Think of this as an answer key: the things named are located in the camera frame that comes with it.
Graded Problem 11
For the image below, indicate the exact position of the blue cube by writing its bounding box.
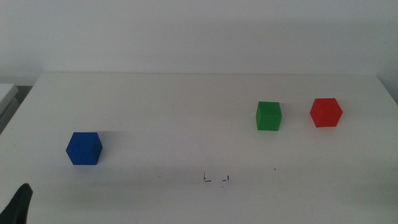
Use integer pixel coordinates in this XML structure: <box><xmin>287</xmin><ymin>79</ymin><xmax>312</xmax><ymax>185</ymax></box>
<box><xmin>65</xmin><ymin>131</ymin><xmax>103</xmax><ymax>166</ymax></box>

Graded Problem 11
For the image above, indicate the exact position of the green cube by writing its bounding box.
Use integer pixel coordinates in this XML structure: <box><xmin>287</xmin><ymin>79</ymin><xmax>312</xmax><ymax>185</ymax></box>
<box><xmin>255</xmin><ymin>101</ymin><xmax>283</xmax><ymax>131</ymax></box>

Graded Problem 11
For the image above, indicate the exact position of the red cube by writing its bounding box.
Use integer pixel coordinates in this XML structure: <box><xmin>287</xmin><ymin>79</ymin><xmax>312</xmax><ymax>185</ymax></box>
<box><xmin>309</xmin><ymin>98</ymin><xmax>343</xmax><ymax>128</ymax></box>

